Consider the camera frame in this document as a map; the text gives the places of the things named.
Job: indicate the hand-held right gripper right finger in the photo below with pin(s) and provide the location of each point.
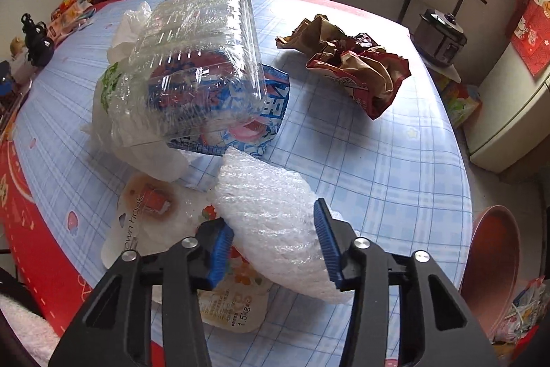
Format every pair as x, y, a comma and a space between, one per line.
327, 246

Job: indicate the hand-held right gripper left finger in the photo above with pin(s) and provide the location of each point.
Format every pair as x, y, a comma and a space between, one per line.
217, 253

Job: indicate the white bubble wrap sheet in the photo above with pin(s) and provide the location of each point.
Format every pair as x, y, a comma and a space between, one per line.
266, 212

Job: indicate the red plastic basin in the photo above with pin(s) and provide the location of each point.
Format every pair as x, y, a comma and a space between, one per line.
494, 264

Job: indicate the clear plastic food container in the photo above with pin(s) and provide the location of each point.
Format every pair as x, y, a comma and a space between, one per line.
193, 49

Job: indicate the white stand-up pouch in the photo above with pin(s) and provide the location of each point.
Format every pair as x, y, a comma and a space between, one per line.
142, 216

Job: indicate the blue plaid tablecloth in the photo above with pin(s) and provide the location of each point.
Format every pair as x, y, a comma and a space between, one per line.
386, 178

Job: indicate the white plastic bag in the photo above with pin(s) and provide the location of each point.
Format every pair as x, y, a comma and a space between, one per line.
142, 160

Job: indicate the blue printed packet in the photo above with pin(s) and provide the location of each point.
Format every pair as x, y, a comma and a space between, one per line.
275, 100

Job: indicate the crumpled red-brown paper bag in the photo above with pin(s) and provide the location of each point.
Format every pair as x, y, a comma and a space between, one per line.
365, 70

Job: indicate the colourful cardboard box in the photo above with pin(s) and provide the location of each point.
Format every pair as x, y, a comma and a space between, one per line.
462, 104

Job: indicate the bag of mixed packets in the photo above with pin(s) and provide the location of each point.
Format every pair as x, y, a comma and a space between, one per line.
522, 311

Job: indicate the white towel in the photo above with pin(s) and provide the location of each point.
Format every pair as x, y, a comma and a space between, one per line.
25, 328

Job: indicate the small white side table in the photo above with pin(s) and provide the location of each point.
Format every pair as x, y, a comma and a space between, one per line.
447, 71

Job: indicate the white refrigerator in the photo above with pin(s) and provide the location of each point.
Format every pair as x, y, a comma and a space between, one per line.
507, 113

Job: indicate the electric pressure cooker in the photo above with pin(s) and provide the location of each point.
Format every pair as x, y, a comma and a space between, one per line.
438, 36

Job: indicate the colourful snack packets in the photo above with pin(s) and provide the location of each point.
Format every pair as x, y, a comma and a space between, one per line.
71, 14

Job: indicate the red printed cloth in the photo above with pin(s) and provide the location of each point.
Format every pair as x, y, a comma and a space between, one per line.
535, 44

